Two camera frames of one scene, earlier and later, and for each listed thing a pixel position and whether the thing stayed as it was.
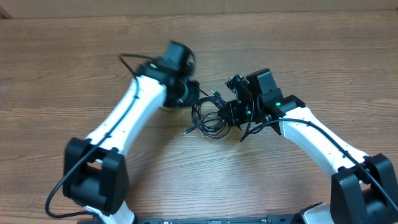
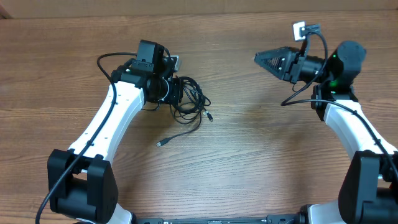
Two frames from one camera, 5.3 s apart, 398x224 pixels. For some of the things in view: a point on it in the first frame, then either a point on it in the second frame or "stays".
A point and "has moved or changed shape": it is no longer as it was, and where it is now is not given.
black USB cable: (205, 117) has moved or changed shape
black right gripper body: (234, 112) -> (294, 66)
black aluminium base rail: (277, 219) stays
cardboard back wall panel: (45, 9) stays
